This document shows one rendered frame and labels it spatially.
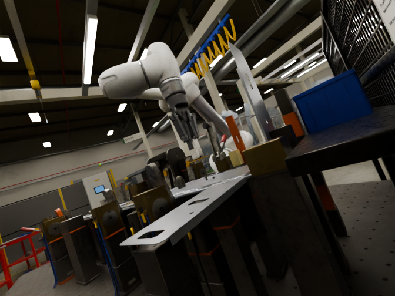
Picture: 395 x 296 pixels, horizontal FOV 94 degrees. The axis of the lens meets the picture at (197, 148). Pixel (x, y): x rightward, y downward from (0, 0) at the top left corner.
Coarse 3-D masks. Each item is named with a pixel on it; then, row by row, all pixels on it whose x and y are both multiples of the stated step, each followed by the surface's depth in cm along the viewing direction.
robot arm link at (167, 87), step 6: (174, 78) 65; (180, 78) 68; (162, 84) 65; (168, 84) 64; (174, 84) 64; (180, 84) 66; (162, 90) 66; (168, 90) 65; (174, 90) 64; (180, 90) 65; (162, 96) 68; (168, 96) 66
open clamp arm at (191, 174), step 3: (186, 159) 90; (189, 159) 89; (192, 159) 90; (186, 162) 89; (192, 162) 89; (186, 165) 89; (189, 165) 88; (189, 168) 89; (192, 168) 87; (189, 171) 88; (192, 171) 87; (189, 174) 88; (192, 174) 87; (195, 174) 87; (189, 177) 88; (192, 177) 87; (195, 177) 87; (189, 180) 88; (192, 180) 86
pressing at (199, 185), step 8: (232, 168) 71; (240, 168) 64; (248, 168) 56; (208, 176) 76; (216, 176) 66; (224, 176) 58; (232, 176) 52; (240, 176) 48; (248, 176) 46; (192, 184) 69; (200, 184) 60; (208, 184) 53; (176, 192) 64; (184, 192) 59; (192, 192) 55; (128, 208) 80; (88, 216) 111
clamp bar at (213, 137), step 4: (204, 124) 78; (208, 124) 77; (212, 124) 79; (204, 128) 78; (208, 128) 81; (212, 128) 79; (208, 132) 80; (212, 132) 80; (208, 136) 80; (212, 136) 80; (216, 136) 79; (212, 140) 80; (216, 140) 77; (212, 144) 79; (216, 144) 77; (212, 148) 79; (216, 148) 78; (220, 148) 78; (216, 152) 80; (220, 152) 77; (220, 156) 76; (216, 160) 78
